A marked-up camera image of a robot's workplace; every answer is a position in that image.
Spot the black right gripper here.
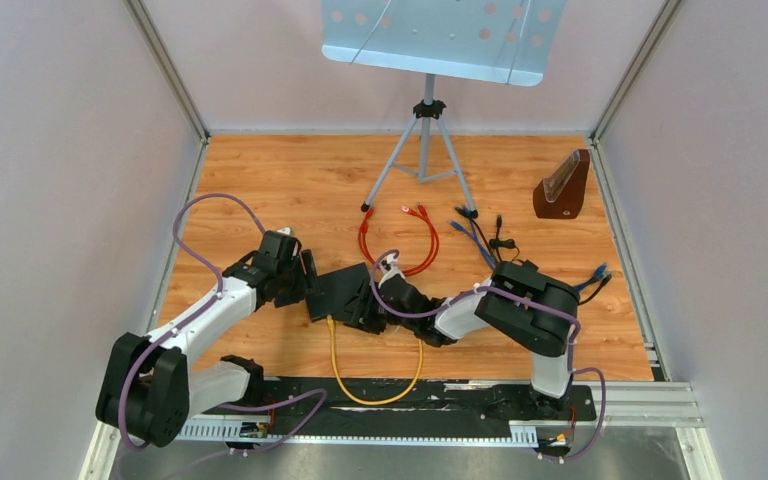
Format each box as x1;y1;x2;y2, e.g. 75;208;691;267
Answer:
334;278;417;335

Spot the black spare switch box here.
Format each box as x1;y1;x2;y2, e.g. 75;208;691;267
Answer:
305;263;369;322

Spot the yellow ethernet cable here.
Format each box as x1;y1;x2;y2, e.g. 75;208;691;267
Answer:
325;315;424;407

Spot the blue ethernet cable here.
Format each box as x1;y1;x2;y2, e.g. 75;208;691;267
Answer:
456;206;607;289
448;219;611;293

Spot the black power adapter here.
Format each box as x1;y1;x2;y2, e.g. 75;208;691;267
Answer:
487;238;525;266

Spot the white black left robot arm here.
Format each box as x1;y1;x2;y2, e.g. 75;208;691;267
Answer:
95;227;317;447

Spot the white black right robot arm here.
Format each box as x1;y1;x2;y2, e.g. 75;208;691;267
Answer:
334;258;580;418

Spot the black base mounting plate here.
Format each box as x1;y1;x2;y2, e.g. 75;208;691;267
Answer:
224;377;599;440

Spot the brown wooden metronome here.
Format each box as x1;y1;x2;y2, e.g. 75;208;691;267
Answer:
532;149;591;220

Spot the light blue music stand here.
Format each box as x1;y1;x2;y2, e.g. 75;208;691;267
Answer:
320;0;567;219

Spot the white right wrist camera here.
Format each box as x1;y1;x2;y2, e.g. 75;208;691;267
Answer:
379;259;404;284

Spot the aluminium frame rail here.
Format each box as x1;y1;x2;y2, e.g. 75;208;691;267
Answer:
79;372;723;480

